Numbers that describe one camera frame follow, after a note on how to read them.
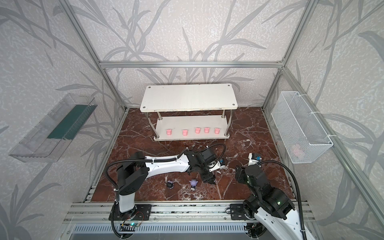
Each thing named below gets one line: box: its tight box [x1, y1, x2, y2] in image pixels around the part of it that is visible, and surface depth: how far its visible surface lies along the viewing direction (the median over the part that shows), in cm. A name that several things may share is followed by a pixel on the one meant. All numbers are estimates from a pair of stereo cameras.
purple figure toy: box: [188, 179, 199, 191], surface depth 82 cm
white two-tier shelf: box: [139, 83, 238, 141], surface depth 85 cm
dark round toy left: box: [166, 180, 174, 189], surface depth 81 cm
